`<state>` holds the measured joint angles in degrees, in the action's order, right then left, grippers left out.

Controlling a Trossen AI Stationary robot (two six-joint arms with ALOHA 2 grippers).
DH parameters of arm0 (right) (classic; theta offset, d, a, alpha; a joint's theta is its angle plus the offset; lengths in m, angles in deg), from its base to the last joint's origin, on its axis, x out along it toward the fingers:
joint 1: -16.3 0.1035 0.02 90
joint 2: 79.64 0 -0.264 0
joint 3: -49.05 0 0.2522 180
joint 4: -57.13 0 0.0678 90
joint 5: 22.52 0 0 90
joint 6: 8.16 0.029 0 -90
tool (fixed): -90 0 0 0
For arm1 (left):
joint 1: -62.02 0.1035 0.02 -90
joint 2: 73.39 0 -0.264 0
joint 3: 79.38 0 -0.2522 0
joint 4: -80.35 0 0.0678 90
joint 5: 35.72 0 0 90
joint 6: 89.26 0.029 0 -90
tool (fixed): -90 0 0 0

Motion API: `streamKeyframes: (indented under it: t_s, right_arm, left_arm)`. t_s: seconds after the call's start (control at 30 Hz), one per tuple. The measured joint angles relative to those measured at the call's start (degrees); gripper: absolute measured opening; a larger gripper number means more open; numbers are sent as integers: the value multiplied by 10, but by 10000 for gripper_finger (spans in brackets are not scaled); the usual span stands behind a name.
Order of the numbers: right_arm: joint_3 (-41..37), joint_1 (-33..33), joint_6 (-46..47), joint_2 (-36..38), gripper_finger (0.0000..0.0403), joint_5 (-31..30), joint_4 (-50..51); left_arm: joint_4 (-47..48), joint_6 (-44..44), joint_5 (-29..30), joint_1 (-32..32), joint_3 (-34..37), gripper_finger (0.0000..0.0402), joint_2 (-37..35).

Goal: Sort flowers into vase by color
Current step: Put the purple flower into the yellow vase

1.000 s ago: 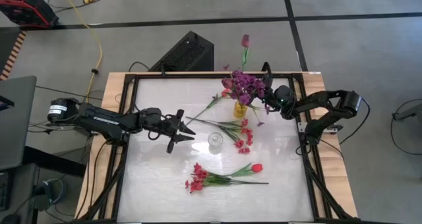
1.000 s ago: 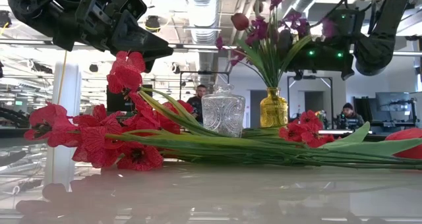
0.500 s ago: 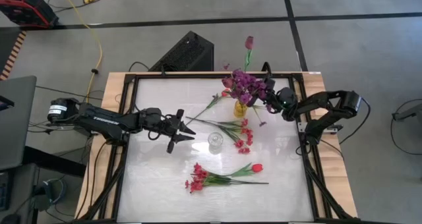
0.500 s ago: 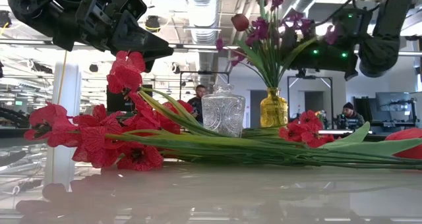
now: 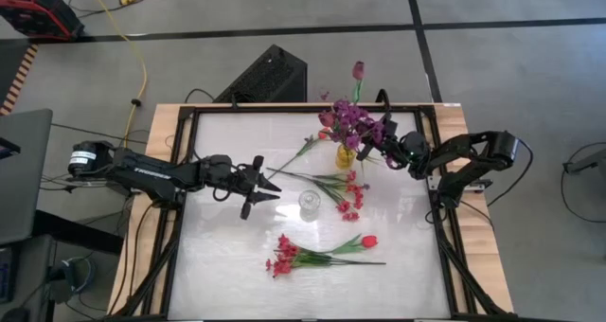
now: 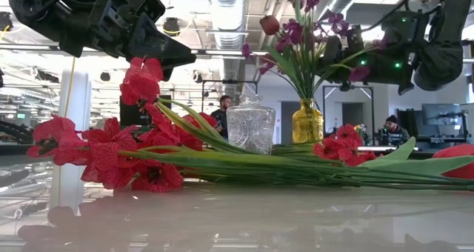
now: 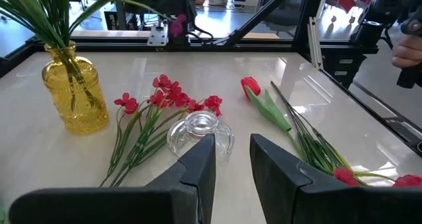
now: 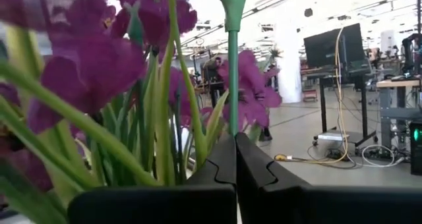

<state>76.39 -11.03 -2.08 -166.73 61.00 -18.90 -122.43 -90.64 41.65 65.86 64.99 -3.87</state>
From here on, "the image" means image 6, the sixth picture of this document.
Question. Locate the dark red tulip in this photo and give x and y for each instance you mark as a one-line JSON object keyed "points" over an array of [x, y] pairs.
{"points": [[269, 25]]}

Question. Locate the long ceiling light bar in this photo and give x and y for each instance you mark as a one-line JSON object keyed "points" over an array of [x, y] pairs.
{"points": [[222, 52]]}

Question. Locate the person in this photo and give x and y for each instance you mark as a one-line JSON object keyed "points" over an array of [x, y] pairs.
{"points": [[221, 115], [394, 131]]}

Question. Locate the green exit sign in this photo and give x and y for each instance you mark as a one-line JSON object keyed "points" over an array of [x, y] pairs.
{"points": [[20, 115]]}

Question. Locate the purple flower bunch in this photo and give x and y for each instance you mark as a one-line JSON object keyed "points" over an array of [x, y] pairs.
{"points": [[294, 31]]}

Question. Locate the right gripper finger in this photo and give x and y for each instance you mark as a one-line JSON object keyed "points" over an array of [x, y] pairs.
{"points": [[332, 52], [356, 40]]}

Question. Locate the large red flower bunch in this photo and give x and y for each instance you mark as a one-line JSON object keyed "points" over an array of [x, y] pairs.
{"points": [[107, 152]]}

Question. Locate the white pillar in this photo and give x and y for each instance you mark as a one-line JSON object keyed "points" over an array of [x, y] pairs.
{"points": [[76, 96]]}

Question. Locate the black metal stand frame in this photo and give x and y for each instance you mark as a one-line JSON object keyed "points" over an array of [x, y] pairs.
{"points": [[372, 107], [229, 81]]}

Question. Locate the black ceiling dome device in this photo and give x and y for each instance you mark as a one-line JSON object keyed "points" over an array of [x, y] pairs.
{"points": [[171, 26]]}

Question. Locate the grey computer monitor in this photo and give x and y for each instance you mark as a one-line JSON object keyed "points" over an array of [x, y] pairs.
{"points": [[440, 113]]}

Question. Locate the colourful background flowers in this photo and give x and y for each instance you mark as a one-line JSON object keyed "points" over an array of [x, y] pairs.
{"points": [[360, 129]]}

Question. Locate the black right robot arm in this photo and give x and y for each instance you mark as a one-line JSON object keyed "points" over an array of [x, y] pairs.
{"points": [[440, 63]]}

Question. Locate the yellow glass vase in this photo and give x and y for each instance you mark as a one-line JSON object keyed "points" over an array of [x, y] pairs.
{"points": [[307, 124]]}

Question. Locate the clear patterned glass vase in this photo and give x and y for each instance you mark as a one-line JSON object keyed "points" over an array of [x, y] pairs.
{"points": [[251, 126]]}

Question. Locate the black metal table frame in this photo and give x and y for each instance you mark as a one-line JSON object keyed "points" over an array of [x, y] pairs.
{"points": [[22, 150]]}

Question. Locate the silver ribbed ventilation duct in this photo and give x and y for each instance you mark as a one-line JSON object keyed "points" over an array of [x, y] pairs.
{"points": [[226, 15]]}

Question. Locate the black computer monitor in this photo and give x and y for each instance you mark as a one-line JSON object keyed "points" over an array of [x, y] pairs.
{"points": [[129, 115]]}

